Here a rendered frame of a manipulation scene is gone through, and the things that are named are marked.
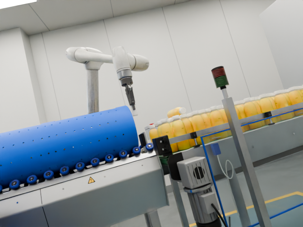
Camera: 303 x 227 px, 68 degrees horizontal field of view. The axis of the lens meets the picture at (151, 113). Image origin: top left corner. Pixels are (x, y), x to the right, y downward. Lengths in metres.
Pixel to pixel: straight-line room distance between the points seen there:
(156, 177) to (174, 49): 3.41
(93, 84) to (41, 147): 0.88
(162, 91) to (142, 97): 0.39
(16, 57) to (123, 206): 3.59
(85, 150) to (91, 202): 0.25
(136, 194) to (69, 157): 0.39
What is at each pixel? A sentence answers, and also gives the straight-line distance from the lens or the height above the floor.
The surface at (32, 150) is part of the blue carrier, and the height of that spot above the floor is 1.10.
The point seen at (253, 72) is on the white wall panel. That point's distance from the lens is 4.72.
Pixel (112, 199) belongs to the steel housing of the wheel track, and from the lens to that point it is 1.22.
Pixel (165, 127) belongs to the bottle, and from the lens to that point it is 1.23.
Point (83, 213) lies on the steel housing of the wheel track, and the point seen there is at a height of 0.74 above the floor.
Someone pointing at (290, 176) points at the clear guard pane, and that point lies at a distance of 1.48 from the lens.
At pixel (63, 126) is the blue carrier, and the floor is 1.18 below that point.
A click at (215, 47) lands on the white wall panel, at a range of 4.61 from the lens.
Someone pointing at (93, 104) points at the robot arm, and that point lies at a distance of 1.93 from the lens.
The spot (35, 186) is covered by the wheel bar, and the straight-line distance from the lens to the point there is 1.24.
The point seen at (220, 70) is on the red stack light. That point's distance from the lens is 1.16.
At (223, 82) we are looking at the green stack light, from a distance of 1.15.
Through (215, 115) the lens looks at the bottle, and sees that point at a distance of 1.33.
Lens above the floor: 1.00
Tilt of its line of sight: 6 degrees up
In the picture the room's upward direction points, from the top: 15 degrees counter-clockwise
